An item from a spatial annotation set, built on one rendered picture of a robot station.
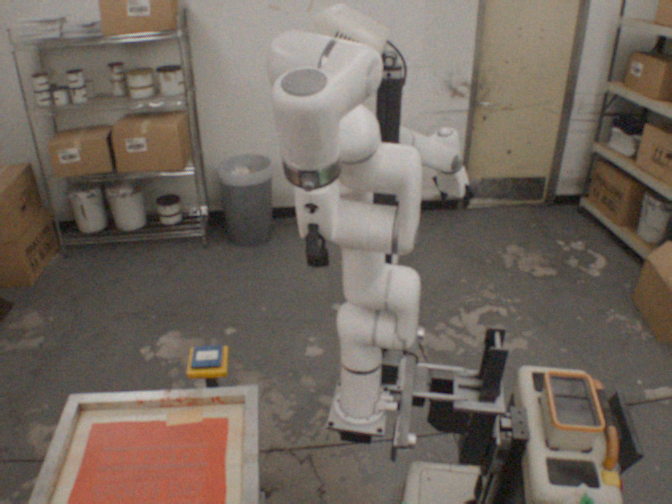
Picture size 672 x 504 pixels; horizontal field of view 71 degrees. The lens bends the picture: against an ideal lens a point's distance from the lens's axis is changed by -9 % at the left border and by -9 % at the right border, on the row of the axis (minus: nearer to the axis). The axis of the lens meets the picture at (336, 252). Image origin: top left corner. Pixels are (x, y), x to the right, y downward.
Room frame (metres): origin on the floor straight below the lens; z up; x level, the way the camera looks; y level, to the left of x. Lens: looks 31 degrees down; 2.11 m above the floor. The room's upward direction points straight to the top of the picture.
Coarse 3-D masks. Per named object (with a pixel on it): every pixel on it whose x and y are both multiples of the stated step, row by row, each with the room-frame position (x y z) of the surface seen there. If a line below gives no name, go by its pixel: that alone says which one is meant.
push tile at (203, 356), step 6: (198, 348) 1.28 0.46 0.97; (204, 348) 1.29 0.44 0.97; (210, 348) 1.29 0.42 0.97; (216, 348) 1.29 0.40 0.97; (222, 348) 1.29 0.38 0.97; (198, 354) 1.25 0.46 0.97; (204, 354) 1.26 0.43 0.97; (210, 354) 1.26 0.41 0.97; (216, 354) 1.26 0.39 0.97; (192, 360) 1.22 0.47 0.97; (198, 360) 1.23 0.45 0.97; (204, 360) 1.23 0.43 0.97; (210, 360) 1.23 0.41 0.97; (216, 360) 1.23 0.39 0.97; (192, 366) 1.20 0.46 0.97; (198, 366) 1.20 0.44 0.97; (204, 366) 1.20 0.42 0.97; (210, 366) 1.20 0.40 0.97; (216, 366) 1.21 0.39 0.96
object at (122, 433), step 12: (156, 420) 0.98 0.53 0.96; (96, 432) 0.92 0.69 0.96; (108, 432) 0.92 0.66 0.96; (120, 432) 0.93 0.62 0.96; (132, 432) 0.93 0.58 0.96; (144, 432) 0.93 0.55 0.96; (156, 432) 0.93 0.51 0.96; (96, 444) 0.88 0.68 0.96; (108, 444) 0.88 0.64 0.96; (120, 444) 0.88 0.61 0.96; (132, 444) 0.89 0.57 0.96; (144, 444) 0.89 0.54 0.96; (84, 456) 0.83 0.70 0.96; (96, 456) 0.84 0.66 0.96; (84, 468) 0.79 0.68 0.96; (96, 468) 0.80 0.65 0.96; (84, 480) 0.76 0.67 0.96; (72, 492) 0.72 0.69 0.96; (84, 492) 0.72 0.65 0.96
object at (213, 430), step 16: (160, 432) 0.93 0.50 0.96; (176, 432) 0.94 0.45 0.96; (192, 432) 0.94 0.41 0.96; (208, 432) 0.94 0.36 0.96; (224, 432) 0.94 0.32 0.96; (208, 448) 0.89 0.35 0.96; (224, 448) 0.89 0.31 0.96; (208, 464) 0.83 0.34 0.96; (224, 464) 0.83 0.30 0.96; (208, 480) 0.78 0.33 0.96; (224, 480) 0.78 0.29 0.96; (208, 496) 0.73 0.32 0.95; (224, 496) 0.74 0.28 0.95
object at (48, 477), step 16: (80, 400) 1.01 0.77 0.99; (96, 400) 1.01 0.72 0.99; (112, 400) 1.02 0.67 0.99; (128, 400) 1.02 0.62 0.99; (144, 400) 1.02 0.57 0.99; (160, 400) 1.03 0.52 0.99; (176, 400) 1.03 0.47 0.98; (192, 400) 1.04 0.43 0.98; (208, 400) 1.05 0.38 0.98; (224, 400) 1.05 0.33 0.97; (240, 400) 1.06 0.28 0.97; (256, 400) 1.04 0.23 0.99; (64, 416) 0.94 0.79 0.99; (256, 416) 0.98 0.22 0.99; (64, 432) 0.88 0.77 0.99; (256, 432) 0.92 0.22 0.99; (64, 448) 0.84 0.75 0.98; (256, 448) 0.86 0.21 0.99; (48, 464) 0.77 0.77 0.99; (256, 464) 0.81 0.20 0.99; (48, 480) 0.72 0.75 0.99; (256, 480) 0.76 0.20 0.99; (32, 496) 0.67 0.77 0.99; (48, 496) 0.69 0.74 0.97; (256, 496) 0.72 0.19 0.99
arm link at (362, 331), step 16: (352, 320) 0.85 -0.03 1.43; (368, 320) 0.85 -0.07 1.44; (384, 320) 0.84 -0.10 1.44; (352, 336) 0.84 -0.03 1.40; (368, 336) 0.83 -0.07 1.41; (384, 336) 0.83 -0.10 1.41; (352, 352) 0.84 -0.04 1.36; (368, 352) 0.85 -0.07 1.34; (352, 368) 0.84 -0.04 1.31; (368, 368) 0.84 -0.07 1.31
